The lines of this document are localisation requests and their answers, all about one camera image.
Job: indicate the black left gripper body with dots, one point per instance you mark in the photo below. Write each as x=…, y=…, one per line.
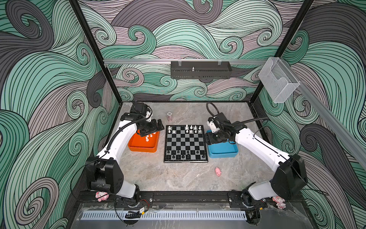
x=150, y=127

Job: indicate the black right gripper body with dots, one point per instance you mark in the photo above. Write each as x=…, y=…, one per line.
x=218, y=136

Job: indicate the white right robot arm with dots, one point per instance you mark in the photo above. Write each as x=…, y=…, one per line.
x=289, y=170

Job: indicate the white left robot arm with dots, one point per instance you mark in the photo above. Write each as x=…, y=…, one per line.
x=103, y=172

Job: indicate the blue plastic tray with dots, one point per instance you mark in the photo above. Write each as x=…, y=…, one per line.
x=220, y=150

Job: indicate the orange plastic tray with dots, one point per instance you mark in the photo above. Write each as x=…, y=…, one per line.
x=139, y=144

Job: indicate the pink checkered small cup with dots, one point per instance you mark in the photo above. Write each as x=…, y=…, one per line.
x=169, y=116

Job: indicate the small pink pig toy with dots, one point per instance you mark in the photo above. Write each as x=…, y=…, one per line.
x=218, y=171

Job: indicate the black and silver chessboard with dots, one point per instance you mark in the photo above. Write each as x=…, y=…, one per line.
x=184, y=144

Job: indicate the pink doll figure left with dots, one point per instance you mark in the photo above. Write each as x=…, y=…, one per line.
x=101, y=196

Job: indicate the pink doll figure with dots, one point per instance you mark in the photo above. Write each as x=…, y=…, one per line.
x=280, y=202
x=101, y=196

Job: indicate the pink doll figure right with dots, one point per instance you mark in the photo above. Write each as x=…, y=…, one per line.
x=280, y=202

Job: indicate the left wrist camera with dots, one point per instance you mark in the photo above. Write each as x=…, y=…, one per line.
x=142, y=109

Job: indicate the black perforated wall shelf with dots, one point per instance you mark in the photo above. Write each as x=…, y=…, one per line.
x=201, y=70

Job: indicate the clear acrylic wall box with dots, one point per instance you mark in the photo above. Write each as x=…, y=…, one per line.
x=279, y=80

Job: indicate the aluminium rail on wall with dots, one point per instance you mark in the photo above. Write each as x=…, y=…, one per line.
x=144, y=61

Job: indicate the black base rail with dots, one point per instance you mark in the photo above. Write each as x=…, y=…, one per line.
x=235, y=199

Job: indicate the white slotted cable duct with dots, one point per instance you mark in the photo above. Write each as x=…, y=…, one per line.
x=167, y=215

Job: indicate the black enclosure corner post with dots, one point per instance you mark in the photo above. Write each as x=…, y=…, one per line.
x=286, y=41

